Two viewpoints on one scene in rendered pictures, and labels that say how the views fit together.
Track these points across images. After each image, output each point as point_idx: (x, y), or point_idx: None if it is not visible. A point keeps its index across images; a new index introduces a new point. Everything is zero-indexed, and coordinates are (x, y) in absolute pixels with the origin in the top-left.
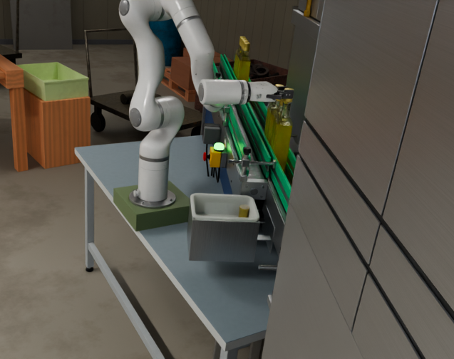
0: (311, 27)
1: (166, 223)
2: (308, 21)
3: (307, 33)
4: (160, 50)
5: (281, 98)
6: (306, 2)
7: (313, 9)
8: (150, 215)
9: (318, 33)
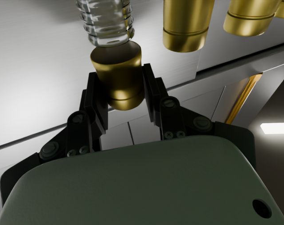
0: (227, 80)
1: None
2: (241, 78)
3: (245, 65)
4: None
5: (67, 122)
6: (252, 88)
7: (238, 83)
8: None
9: (195, 89)
